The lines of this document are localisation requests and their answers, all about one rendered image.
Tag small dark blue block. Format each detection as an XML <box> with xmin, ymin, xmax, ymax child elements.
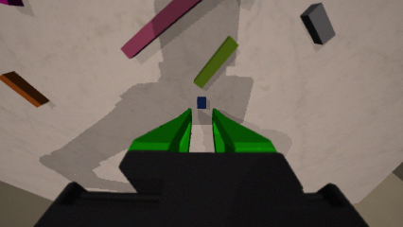
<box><xmin>197</xmin><ymin>96</ymin><xmax>206</xmax><ymax>109</ymax></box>

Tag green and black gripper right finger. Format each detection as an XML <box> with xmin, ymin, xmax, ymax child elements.
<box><xmin>212</xmin><ymin>108</ymin><xmax>277</xmax><ymax>152</ymax></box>

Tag lime green rod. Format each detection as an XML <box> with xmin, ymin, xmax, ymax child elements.
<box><xmin>194</xmin><ymin>36</ymin><xmax>238</xmax><ymax>88</ymax></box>

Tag dark grey rectangular block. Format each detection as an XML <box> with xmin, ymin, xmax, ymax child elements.
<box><xmin>300</xmin><ymin>3</ymin><xmax>336</xmax><ymax>45</ymax></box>

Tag pink rod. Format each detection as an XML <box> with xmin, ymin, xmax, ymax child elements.
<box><xmin>120</xmin><ymin>0</ymin><xmax>202</xmax><ymax>59</ymax></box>

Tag orange rod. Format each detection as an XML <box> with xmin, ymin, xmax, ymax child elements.
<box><xmin>0</xmin><ymin>71</ymin><xmax>50</xmax><ymax>108</ymax></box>

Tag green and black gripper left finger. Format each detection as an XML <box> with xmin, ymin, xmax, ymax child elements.
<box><xmin>128</xmin><ymin>109</ymin><xmax>192</xmax><ymax>152</ymax></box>

